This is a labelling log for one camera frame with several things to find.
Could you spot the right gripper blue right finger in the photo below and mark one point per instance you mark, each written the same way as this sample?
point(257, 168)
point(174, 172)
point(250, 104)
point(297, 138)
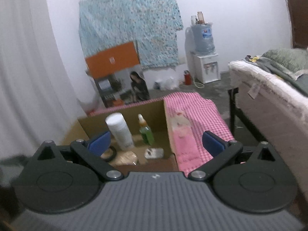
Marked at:
point(223, 153)

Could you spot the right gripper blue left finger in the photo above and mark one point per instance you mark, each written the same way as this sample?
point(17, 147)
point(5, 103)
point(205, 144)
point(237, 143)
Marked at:
point(89, 153)

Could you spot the black tape roll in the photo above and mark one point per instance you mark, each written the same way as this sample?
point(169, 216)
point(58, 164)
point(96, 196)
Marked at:
point(109, 154)

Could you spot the white supplement bottle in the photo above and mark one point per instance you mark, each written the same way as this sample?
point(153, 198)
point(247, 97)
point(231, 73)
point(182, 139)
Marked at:
point(119, 129)

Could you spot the gold lid dark jar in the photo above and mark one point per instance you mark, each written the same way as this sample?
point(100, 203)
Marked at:
point(123, 158)

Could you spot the green dropper bottle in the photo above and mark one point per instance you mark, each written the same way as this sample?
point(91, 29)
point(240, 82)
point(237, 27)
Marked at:
point(145, 131)

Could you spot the small white box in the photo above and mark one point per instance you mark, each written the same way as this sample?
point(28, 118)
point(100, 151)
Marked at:
point(154, 153)

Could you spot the pink checkered tablecloth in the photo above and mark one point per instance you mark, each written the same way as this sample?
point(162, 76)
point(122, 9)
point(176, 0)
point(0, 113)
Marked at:
point(190, 116)

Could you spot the brown cardboard box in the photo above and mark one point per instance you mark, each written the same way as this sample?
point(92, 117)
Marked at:
point(155, 114)

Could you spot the white curtain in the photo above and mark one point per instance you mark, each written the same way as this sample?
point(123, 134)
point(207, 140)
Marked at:
point(38, 102)

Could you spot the bed with grey mattress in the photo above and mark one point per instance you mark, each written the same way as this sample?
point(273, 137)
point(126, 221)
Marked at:
point(272, 94)

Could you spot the red thermos bottle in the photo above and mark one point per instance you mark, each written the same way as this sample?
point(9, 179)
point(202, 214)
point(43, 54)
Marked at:
point(187, 78)

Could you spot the orange Philips box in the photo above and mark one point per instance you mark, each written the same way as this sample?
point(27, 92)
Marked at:
point(118, 75)

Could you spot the white water dispenser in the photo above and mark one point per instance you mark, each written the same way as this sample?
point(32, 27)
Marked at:
point(206, 67)

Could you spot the blue water jug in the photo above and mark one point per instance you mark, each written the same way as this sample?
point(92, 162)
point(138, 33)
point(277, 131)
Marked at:
point(203, 38)

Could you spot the floral blue hanging cloth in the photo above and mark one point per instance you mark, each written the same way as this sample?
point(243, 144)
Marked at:
point(151, 25)

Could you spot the brown wooden door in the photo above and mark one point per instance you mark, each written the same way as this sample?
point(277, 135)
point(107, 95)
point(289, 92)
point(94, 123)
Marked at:
point(298, 16)

